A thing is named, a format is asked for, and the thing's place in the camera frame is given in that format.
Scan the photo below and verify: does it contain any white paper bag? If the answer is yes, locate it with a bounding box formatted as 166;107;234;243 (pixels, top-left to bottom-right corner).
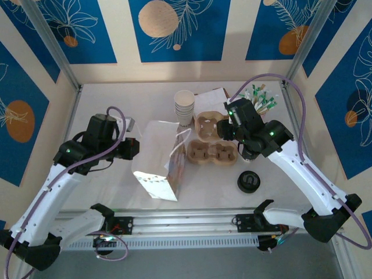
131;119;192;202

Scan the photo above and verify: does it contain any brown cardboard cup carrier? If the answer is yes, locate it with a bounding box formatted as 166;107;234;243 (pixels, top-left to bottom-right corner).
187;138;239;167
194;110;229;142

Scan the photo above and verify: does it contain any white napkin stack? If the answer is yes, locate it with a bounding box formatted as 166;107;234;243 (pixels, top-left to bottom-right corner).
194;88;230;113

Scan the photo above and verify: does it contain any brown cardboard napkin box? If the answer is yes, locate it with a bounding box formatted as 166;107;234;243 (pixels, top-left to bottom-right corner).
192;87;233;117

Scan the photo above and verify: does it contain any circuit board with green light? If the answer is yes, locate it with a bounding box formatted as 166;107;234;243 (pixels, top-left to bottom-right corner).
257;231;291;254
92;231;125;249

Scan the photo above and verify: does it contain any aluminium table side rail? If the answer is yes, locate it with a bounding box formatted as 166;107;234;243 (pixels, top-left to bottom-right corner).
43;84;84;216
280;83;325;189

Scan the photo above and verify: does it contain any thin black left gripper cable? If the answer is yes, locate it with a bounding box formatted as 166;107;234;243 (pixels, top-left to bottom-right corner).
85;159;115;174

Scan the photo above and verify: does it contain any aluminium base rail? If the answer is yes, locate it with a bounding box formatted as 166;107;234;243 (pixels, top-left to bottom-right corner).
55;206;345;242

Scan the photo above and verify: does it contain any looped purple cable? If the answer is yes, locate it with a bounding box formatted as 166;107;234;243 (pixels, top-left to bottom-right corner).
87;231;129;261

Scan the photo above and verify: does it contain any aluminium frame post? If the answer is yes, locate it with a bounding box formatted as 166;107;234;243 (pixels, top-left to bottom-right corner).
284;0;337;88
20;0;81;91

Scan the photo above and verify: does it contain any grey slotted cable duct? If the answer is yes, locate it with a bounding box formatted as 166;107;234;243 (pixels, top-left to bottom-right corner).
62;234;260;251

